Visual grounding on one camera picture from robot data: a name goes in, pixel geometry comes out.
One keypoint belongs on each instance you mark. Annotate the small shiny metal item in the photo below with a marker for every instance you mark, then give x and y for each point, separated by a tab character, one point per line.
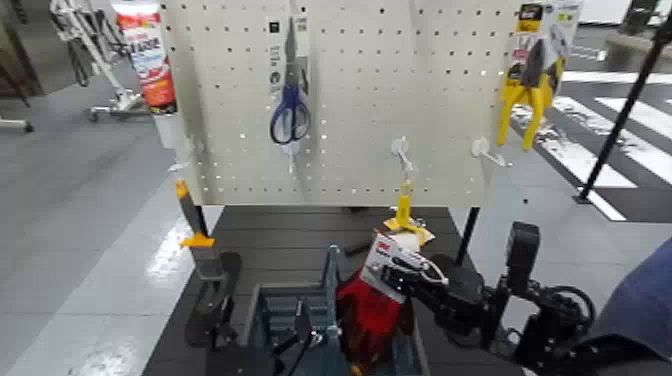
317	338

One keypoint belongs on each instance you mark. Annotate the brown wooden cabinet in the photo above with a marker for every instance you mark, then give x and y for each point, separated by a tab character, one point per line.
16	47

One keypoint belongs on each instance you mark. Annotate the grey background block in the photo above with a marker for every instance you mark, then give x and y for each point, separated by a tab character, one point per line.
635	52

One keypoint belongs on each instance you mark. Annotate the blue scissors in package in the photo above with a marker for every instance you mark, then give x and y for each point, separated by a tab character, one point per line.
288	105

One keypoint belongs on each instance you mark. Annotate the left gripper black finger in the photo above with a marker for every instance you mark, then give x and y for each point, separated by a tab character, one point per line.
304	320
220	323

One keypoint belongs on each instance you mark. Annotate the orange black bar clamp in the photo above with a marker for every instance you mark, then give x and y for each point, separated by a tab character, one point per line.
198	241

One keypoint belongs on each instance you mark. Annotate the red white sealant tube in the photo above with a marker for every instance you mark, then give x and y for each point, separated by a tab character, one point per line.
149	63

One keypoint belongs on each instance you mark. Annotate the yellow pliers in package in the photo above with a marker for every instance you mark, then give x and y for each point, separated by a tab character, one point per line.
527	94

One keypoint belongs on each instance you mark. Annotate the white stand leg with wheel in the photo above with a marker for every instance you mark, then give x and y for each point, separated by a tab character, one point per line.
16	124

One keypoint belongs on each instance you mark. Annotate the black tripod pole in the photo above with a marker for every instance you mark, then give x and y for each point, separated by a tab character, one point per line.
619	123

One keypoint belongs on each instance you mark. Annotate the red gloves with card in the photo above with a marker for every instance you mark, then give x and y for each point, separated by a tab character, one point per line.
370	320

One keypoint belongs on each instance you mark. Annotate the beige metal pegboard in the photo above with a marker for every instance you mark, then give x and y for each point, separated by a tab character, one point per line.
367	78

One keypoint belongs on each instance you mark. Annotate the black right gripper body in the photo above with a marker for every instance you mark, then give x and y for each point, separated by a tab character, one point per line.
467	312

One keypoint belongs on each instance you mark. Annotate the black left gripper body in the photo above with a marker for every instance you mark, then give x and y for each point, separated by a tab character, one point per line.
236	362

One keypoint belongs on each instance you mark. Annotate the white paint roller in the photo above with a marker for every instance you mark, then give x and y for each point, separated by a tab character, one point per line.
359	248

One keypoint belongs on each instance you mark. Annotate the white wheeled stand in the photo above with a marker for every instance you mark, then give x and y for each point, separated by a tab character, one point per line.
123	100

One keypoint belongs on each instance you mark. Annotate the blue grey plastic crate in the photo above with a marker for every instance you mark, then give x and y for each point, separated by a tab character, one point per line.
283	288

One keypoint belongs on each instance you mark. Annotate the white pegboard hook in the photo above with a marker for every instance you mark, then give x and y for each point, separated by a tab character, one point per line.
290	149
400	147
186	149
480	148

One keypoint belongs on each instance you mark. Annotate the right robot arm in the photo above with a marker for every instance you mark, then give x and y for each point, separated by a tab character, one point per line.
640	304

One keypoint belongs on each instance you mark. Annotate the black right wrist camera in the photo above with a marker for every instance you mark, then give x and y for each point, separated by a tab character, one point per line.
522	252

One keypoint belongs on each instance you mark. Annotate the black pegboard support rod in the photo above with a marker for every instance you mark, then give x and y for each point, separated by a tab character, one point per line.
469	233

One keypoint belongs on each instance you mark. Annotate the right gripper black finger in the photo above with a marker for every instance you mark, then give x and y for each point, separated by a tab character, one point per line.
412	275
414	298

